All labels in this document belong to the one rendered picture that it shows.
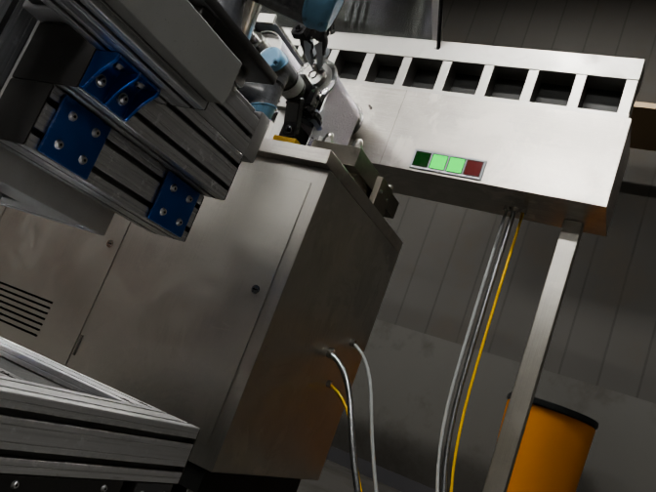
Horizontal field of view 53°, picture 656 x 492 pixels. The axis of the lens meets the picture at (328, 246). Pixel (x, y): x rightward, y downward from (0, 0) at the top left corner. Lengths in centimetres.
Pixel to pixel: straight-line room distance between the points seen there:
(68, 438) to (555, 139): 172
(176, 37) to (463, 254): 344
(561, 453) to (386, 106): 171
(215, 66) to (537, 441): 253
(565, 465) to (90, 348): 214
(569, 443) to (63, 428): 258
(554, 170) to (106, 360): 142
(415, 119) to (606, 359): 204
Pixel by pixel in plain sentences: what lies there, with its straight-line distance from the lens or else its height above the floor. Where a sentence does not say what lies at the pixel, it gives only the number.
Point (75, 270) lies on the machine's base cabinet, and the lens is 194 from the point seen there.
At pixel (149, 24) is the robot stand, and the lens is 83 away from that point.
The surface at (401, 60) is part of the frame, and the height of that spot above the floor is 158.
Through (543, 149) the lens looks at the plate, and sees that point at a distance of 219.
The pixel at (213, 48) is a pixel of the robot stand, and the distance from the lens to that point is 91.
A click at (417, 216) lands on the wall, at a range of 433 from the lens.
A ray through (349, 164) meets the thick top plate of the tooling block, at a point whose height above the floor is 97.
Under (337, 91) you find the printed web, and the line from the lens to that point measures 214.
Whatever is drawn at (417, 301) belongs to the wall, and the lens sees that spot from 413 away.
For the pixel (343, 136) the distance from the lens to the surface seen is 221.
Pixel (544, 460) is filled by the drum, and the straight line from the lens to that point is 315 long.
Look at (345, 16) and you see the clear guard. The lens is 267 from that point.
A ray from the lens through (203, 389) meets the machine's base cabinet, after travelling 160.
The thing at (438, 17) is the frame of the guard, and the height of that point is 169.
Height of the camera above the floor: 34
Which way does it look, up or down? 12 degrees up
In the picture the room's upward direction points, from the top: 21 degrees clockwise
